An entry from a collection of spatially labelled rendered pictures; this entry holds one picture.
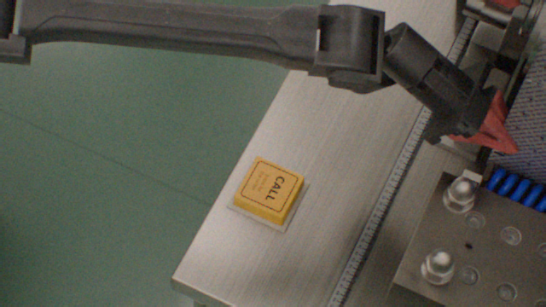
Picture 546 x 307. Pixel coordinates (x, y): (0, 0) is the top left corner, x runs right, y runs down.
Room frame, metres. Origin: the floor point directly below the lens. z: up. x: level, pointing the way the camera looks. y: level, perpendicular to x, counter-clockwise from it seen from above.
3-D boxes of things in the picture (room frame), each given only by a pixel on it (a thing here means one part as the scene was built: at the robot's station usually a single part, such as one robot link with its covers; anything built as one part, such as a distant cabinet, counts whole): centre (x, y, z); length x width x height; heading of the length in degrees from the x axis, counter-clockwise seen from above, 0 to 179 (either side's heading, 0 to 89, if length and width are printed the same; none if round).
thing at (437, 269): (0.49, -0.19, 1.05); 0.04 x 0.04 x 0.04
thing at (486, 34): (0.75, -0.25, 1.05); 0.06 x 0.05 x 0.31; 69
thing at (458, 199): (0.59, -0.22, 1.05); 0.04 x 0.04 x 0.04
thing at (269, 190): (0.64, 0.00, 0.91); 0.07 x 0.07 x 0.02; 69
